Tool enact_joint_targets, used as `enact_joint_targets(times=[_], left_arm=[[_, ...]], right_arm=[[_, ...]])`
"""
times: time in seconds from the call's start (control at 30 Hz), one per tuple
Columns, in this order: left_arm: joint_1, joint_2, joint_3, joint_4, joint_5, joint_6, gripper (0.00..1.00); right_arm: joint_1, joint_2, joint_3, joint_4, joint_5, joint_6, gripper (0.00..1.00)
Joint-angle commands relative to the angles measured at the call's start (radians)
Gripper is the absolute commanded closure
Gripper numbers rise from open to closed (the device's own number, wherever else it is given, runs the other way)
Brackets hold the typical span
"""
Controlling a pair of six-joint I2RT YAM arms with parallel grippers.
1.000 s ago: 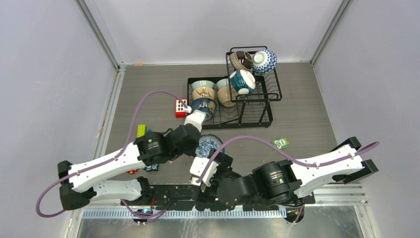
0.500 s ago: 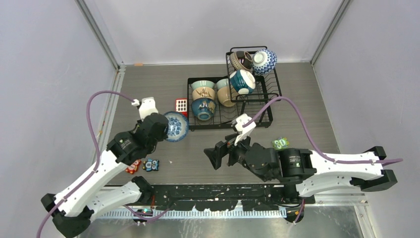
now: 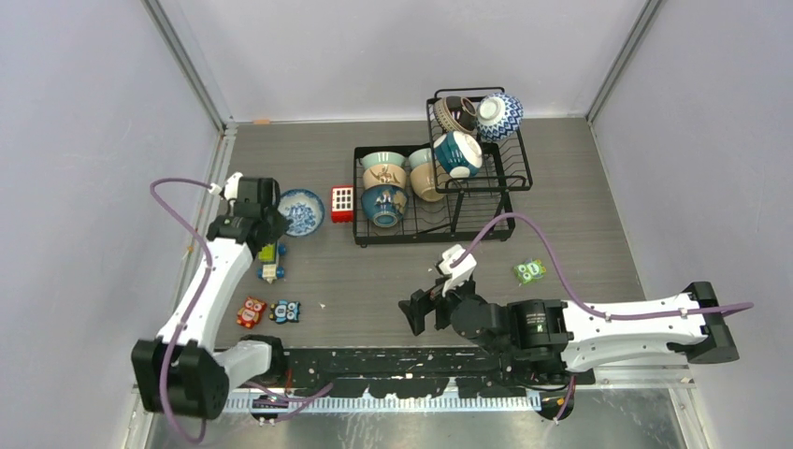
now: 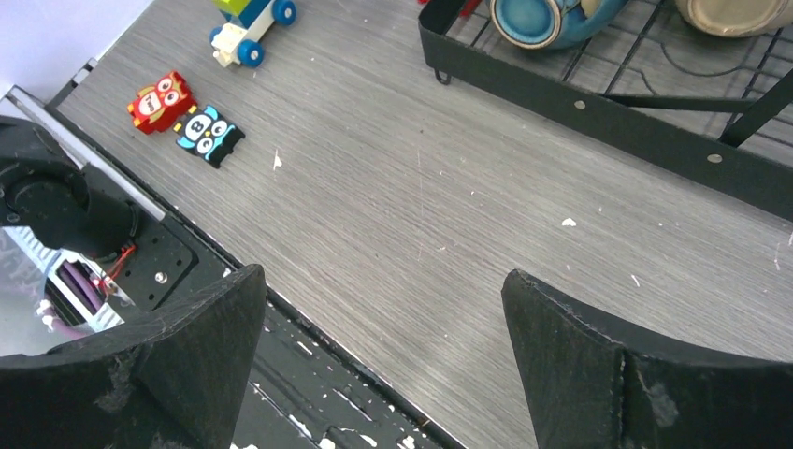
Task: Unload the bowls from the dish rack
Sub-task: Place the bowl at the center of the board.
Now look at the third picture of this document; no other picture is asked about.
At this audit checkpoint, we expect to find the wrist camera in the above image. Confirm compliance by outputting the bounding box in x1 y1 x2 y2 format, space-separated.
207 172 243 201
437 244 477 296

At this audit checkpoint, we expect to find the beige plain bowl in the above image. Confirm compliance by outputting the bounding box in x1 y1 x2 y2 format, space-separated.
410 163 450 202

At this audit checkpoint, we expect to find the dark blue glazed bowl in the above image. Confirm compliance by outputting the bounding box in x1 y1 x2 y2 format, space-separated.
361 184 408 228

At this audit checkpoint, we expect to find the brown striped bowl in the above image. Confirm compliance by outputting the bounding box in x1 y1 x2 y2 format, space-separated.
433 96 478 135

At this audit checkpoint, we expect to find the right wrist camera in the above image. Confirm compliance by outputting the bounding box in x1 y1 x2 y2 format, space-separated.
437 244 477 296

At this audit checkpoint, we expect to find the black wire dish rack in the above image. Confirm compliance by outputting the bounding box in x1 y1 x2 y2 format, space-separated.
353 86 534 248

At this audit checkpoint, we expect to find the blue owl toy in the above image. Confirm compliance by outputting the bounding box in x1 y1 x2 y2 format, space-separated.
268 300 300 325

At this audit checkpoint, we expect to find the blue zigzag pattern bowl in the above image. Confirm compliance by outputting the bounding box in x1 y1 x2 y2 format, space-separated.
477 93 524 142

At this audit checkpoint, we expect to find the green white toy car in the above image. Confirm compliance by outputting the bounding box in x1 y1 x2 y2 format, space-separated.
257 242 287 283

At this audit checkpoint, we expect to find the white blue floral bowl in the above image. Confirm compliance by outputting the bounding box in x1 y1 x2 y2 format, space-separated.
278 189 325 238

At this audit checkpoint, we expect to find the beige bowl with bird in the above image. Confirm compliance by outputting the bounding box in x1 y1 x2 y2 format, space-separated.
363 164 408 190

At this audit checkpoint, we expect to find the teal white dotted bowl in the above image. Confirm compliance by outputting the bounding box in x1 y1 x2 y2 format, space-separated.
432 131 483 179

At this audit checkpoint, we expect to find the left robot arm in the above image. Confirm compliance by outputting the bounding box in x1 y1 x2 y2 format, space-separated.
131 172 288 420

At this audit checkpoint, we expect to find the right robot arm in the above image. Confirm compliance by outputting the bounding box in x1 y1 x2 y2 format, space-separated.
398 280 740 384

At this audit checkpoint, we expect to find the red owl toy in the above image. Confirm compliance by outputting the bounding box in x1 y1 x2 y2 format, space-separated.
236 297 267 329

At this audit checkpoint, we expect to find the light teal ribbed bowl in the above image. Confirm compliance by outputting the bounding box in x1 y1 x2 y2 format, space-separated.
408 148 433 169

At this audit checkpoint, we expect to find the green owl toy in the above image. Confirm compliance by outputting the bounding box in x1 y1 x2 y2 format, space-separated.
512 259 547 285

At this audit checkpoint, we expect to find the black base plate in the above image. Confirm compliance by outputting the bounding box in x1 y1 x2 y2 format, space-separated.
257 347 570 398

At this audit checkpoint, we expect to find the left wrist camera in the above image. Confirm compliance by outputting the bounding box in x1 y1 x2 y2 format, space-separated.
207 172 243 201

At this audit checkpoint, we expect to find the red white toy block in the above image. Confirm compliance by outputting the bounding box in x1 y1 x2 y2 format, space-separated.
330 185 354 224

